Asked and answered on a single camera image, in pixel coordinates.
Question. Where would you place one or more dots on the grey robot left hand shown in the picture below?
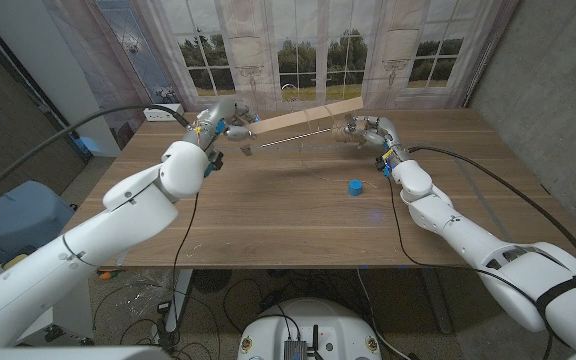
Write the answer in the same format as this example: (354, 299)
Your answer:
(215, 117)

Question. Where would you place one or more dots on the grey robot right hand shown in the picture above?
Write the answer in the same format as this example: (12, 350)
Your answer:
(385, 132)

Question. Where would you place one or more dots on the wooden hanger with metal clips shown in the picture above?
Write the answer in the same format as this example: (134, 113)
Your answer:
(308, 116)

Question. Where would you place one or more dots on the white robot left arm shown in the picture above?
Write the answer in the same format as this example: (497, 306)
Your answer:
(93, 235)

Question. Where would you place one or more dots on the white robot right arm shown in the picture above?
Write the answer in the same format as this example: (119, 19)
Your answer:
(493, 250)

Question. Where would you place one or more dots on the blue plastic cap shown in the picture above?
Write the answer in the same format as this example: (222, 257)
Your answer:
(354, 188)

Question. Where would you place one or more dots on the white power strip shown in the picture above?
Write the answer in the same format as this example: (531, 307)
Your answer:
(160, 115)

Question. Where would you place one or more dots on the black round fan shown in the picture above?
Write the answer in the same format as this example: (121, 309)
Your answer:
(211, 280)

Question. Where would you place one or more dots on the grey table leg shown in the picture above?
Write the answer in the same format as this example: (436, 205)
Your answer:
(435, 300)

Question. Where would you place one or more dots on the white table leg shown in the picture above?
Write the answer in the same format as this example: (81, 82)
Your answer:
(180, 300)

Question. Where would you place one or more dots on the small orange object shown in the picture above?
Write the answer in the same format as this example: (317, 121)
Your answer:
(104, 274)

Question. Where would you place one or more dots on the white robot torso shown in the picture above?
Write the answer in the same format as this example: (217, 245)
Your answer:
(313, 320)

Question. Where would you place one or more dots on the blue plastic bin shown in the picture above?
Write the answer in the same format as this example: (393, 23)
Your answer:
(18, 215)

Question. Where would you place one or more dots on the black yellow foot pedal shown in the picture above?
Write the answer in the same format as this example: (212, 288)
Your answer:
(15, 261)

